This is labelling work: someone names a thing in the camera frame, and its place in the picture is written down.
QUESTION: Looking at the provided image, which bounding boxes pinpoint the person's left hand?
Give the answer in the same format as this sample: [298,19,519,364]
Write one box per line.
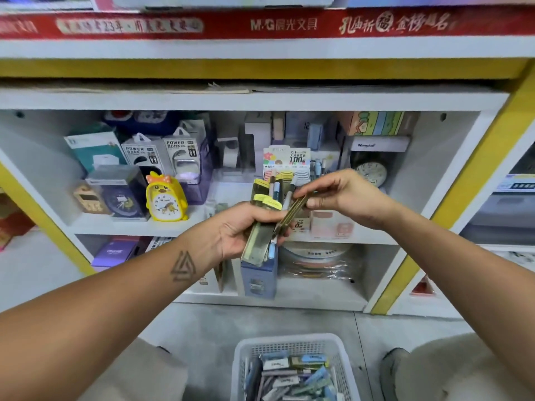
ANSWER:
[196,200,289,264]

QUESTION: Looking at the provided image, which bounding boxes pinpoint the person's right hand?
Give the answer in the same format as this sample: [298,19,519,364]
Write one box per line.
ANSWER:
[293,168,394,232]

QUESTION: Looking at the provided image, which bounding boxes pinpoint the olive green refill packets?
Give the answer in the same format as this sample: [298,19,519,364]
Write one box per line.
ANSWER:
[241,169,295,268]

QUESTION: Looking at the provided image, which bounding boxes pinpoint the slim olive single packet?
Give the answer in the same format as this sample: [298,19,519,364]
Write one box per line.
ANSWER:
[271,192,309,241]

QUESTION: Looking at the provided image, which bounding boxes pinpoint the white plastic basket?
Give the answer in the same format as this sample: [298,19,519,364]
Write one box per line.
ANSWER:
[231,333,362,401]

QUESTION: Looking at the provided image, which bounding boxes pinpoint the white shelf with yellow trim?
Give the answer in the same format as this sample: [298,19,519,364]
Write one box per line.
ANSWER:
[0,0,535,318]

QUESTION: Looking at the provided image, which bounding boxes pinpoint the pile of lead refill packets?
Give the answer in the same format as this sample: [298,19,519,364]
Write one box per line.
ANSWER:
[244,353,339,401]

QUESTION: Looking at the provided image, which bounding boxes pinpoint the person's left forearm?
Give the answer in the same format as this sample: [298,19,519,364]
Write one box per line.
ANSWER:
[0,225,227,401]

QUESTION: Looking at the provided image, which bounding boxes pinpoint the person's right forearm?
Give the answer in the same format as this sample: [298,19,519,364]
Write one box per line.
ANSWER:
[372,204,535,389]

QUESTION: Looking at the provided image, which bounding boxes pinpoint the white round clock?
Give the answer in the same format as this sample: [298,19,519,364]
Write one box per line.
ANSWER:
[353,156,391,189]

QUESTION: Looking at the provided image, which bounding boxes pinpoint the blue small carton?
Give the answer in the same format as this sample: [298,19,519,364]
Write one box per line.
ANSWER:
[238,246,279,300]

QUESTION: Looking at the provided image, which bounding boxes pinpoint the purple translucent container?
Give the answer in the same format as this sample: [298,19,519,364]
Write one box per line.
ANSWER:
[176,133,217,206]

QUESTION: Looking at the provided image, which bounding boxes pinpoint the white long box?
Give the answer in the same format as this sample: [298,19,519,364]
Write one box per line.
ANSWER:
[347,135,412,154]

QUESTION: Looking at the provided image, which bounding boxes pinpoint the stack of wrapped discs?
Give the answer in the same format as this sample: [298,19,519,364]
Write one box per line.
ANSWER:
[278,242,356,281]

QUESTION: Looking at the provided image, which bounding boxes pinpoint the yellow alarm clock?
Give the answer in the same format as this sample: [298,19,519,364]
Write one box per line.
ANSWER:
[145,172,190,222]

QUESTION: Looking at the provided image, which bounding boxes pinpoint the white refill display box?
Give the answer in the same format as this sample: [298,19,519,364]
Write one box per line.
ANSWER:
[261,144,314,234]

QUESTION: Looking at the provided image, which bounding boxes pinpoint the pastel sticky notes pack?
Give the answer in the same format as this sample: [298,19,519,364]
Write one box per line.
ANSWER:
[338,111,419,137]

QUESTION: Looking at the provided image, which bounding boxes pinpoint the grey digital clock box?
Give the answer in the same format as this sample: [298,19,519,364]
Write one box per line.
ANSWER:
[284,111,331,151]

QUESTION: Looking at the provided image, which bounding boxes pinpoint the tape dispenser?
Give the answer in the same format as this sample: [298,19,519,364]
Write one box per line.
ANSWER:
[217,136,244,170]

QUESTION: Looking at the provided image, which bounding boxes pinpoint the white hanging accessory box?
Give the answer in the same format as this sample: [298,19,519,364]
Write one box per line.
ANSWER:
[163,119,210,180]
[121,133,172,180]

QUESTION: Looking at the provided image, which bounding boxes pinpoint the white tall box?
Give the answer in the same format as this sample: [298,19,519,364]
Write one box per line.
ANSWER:
[245,113,273,172]

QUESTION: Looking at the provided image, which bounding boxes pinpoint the flat cardboard sheets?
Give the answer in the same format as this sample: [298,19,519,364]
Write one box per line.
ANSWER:
[192,79,469,95]

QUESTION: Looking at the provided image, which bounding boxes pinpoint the purple box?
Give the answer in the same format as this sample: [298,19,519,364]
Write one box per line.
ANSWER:
[92,236,142,271]

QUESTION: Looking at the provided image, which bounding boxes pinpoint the red white flat box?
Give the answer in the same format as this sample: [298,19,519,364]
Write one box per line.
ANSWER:
[410,278,437,297]

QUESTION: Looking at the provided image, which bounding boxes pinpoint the clear boxed dark clock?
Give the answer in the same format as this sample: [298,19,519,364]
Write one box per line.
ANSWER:
[86,165,150,219]

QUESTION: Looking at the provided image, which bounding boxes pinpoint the small tan alarm clock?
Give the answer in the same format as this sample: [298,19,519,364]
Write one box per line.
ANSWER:
[72,183,105,216]

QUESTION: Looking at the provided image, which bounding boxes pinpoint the teal white box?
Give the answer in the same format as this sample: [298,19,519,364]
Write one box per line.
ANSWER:
[64,125,128,174]

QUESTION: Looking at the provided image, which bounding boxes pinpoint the plastic wrapped items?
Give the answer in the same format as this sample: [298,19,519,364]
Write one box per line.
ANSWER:
[485,248,535,272]

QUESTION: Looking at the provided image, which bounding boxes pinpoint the grey sneaker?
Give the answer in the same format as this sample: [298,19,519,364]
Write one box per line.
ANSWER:
[380,346,411,401]

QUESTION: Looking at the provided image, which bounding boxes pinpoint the red banner strip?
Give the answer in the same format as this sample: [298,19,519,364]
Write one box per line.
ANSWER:
[0,6,535,40]

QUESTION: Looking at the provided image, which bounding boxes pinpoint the blue printed box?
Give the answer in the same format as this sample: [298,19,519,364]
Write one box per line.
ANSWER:
[347,0,535,8]

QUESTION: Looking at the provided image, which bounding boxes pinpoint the assorted small colourful boxes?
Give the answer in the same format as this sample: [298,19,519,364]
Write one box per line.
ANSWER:
[0,189,36,251]

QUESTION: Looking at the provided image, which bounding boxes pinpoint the white printed box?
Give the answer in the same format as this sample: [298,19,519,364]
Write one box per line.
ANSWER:
[92,0,352,12]

